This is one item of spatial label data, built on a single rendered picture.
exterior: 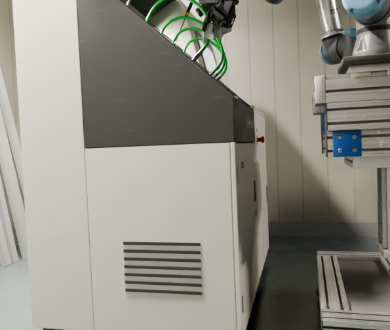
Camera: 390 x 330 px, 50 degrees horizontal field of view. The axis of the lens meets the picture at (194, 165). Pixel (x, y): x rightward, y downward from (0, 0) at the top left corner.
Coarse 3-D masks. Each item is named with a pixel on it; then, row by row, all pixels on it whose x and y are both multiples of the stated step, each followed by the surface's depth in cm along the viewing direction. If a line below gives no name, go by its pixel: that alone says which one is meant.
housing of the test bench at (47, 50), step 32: (32, 0) 162; (64, 0) 159; (32, 32) 163; (64, 32) 159; (32, 64) 163; (64, 64) 160; (32, 96) 164; (64, 96) 161; (32, 128) 165; (64, 128) 162; (32, 160) 166; (64, 160) 162; (32, 192) 167; (64, 192) 163; (32, 224) 167; (64, 224) 164; (32, 256) 168; (64, 256) 165; (32, 288) 169; (64, 288) 165; (32, 320) 170; (64, 320) 166
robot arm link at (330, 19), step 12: (324, 0) 191; (324, 12) 192; (336, 12) 191; (324, 24) 194; (336, 24) 192; (324, 36) 194; (336, 36) 191; (324, 48) 196; (324, 60) 200; (336, 60) 194
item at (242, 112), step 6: (240, 102) 162; (240, 108) 162; (246, 108) 183; (240, 114) 161; (246, 114) 182; (252, 114) 206; (240, 120) 161; (246, 120) 181; (240, 126) 160; (246, 126) 181; (240, 132) 160; (246, 132) 180; (252, 132) 204; (240, 138) 159; (246, 138) 180; (252, 138) 203
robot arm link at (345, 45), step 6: (348, 30) 181; (354, 30) 179; (342, 36) 188; (348, 36) 181; (354, 36) 179; (336, 42) 189; (342, 42) 185; (348, 42) 181; (354, 42) 179; (336, 48) 189; (342, 48) 185; (348, 48) 182; (342, 54) 187; (348, 54) 182
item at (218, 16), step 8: (224, 0) 156; (232, 0) 152; (216, 8) 158; (224, 8) 155; (232, 8) 154; (216, 16) 158; (224, 16) 155; (232, 16) 157; (216, 24) 158; (224, 24) 160; (232, 24) 161
